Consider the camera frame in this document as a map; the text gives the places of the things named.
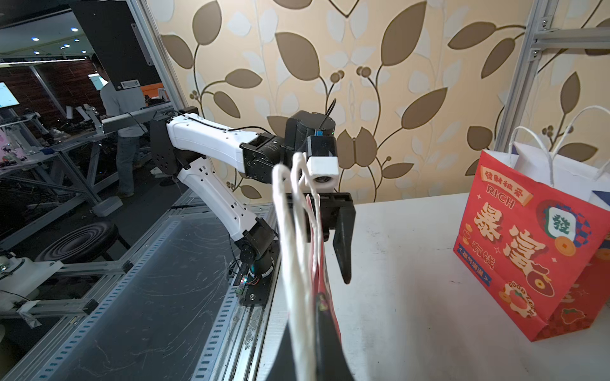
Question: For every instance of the red paper bag front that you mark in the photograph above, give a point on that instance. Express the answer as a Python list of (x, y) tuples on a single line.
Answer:
[(303, 270)]

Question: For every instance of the red paper bag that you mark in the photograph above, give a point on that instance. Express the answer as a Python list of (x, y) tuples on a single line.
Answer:
[(535, 233), (303, 270)]

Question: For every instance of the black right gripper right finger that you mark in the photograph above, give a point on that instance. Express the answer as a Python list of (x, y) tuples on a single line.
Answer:
[(330, 361)]

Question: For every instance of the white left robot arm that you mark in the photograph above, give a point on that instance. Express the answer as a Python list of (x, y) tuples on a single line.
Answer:
[(186, 146)]

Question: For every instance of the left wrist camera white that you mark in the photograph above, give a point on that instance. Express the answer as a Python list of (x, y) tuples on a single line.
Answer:
[(322, 162)]

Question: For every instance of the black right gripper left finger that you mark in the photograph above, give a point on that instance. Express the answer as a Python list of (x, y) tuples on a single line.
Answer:
[(283, 368)]

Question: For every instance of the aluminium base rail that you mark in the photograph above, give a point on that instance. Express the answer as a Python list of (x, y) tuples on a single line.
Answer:
[(234, 347)]

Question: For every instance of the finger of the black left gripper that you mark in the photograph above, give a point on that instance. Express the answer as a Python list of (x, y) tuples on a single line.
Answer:
[(344, 232)]

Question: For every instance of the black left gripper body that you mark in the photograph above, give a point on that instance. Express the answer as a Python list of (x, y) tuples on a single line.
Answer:
[(328, 210)]

